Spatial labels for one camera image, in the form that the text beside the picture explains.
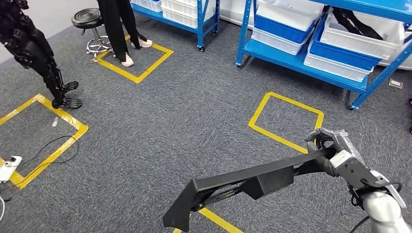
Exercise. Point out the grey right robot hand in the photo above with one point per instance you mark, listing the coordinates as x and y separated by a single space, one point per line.
344 141

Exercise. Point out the black plastic car part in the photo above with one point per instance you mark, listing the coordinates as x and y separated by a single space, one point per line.
267 183
354 22

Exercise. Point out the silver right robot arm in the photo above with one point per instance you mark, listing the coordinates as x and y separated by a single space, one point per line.
386 209

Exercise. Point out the blue steel shelf rack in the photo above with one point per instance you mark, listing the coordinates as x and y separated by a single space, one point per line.
283 61
201 25

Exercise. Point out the yellow floor tape square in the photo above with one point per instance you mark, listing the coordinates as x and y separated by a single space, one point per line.
64 113
296 104
222 222
154 66

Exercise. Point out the grey floor outlet plate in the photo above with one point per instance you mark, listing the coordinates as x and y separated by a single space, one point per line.
396 83

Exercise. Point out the white car body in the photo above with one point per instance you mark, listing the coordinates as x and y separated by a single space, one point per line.
231 13

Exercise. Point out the person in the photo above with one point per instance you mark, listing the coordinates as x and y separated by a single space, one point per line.
112 25

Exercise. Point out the black round stool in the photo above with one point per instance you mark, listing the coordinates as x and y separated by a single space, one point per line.
87 17

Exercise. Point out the white paper scrap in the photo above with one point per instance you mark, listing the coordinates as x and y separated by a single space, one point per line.
55 121

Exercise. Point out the black humanoid robot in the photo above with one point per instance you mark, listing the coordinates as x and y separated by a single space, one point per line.
29 45

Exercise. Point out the white power strip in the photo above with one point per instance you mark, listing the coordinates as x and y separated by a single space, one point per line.
9 167

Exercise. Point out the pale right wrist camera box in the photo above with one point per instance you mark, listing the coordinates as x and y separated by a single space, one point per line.
341 159

